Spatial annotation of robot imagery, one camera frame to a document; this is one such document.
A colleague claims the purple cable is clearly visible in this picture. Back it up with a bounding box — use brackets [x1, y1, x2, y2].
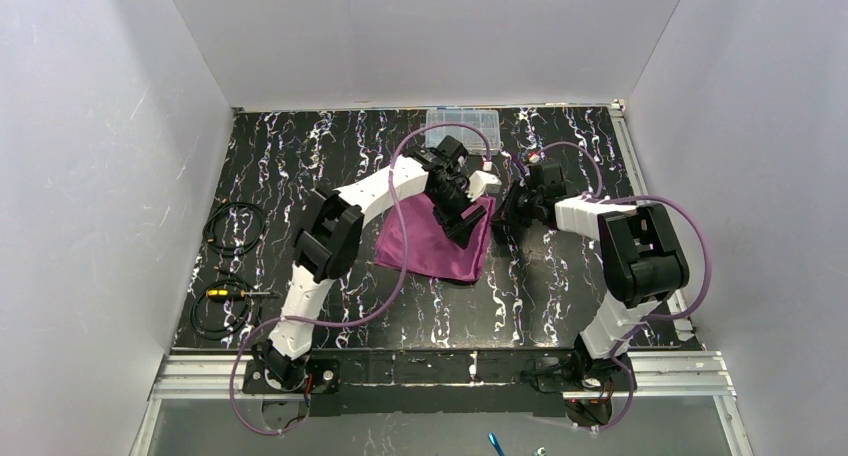
[228, 122, 495, 438]
[526, 141, 715, 434]

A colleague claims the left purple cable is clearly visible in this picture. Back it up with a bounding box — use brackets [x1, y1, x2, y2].
[228, 122, 495, 438]

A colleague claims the clear plastic compartment box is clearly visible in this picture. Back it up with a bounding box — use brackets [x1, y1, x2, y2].
[424, 108, 502, 155]

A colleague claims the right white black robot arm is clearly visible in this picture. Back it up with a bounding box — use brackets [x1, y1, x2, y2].
[494, 162, 690, 383]

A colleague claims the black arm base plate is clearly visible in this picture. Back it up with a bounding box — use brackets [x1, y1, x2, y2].
[236, 348, 633, 421]

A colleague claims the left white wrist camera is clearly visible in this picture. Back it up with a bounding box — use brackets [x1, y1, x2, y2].
[465, 170, 502, 202]

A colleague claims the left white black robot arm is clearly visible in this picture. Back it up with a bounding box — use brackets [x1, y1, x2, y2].
[253, 136, 500, 392]

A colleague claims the black coiled cable yellow plug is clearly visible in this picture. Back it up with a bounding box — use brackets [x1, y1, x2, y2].
[189, 201, 281, 341]

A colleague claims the aluminium frame rail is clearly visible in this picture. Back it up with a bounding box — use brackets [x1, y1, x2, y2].
[132, 109, 751, 455]

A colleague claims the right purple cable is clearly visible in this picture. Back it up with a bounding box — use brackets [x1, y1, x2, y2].
[526, 141, 715, 434]

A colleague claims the purple handled utensil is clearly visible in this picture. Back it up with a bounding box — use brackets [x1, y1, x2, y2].
[509, 153, 527, 178]

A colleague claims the purple cloth napkin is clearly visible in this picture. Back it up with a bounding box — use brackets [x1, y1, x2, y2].
[375, 194, 496, 283]

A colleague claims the blue tool handle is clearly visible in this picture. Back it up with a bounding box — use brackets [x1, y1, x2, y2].
[488, 433, 505, 456]

